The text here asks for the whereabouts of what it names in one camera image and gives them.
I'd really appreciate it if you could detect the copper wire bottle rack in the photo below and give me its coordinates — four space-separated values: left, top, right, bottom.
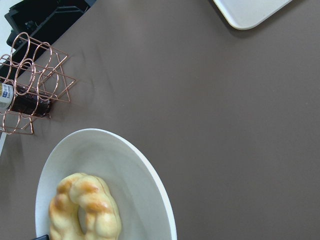
0 32 77 135

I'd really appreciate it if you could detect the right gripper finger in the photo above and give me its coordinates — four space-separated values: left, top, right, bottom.
33 234 50 240

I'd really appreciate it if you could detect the white round plate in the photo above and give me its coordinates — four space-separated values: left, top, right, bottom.
35 128 177 240

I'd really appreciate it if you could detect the tea bottle in rack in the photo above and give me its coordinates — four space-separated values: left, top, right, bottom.
0 83 52 117

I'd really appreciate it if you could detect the cream rabbit tray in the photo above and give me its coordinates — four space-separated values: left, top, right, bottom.
213 0 291 31

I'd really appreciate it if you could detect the braided glazed donut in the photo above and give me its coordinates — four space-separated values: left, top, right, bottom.
48 173 122 240

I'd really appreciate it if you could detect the black monitor stand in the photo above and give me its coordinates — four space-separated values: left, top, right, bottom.
4 0 95 62

